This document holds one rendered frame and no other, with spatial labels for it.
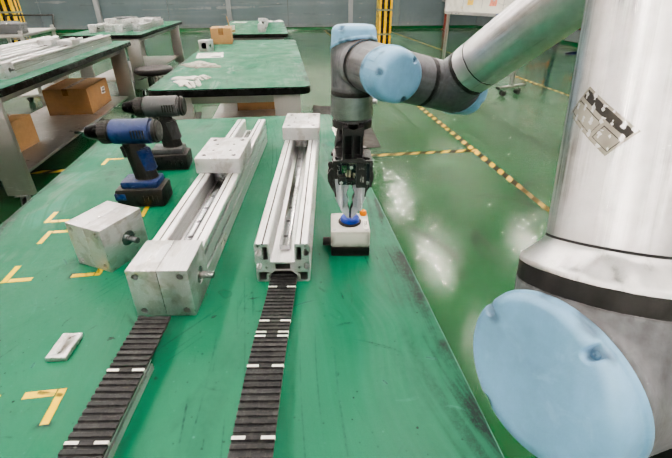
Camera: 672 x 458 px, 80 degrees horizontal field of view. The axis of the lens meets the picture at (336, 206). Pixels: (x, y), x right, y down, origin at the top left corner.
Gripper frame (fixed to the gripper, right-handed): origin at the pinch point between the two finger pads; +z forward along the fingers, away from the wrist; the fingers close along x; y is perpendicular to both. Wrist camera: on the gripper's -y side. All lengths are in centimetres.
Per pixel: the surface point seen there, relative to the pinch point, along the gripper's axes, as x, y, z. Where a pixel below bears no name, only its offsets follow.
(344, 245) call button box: -1.2, 4.0, 6.0
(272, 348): -12.5, 31.4, 5.4
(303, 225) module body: -9.3, 5.6, 0.2
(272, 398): -11.5, 39.7, 5.2
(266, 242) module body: -15.7, 11.5, 0.2
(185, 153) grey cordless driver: -48, -44, 4
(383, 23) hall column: 127, -1002, 31
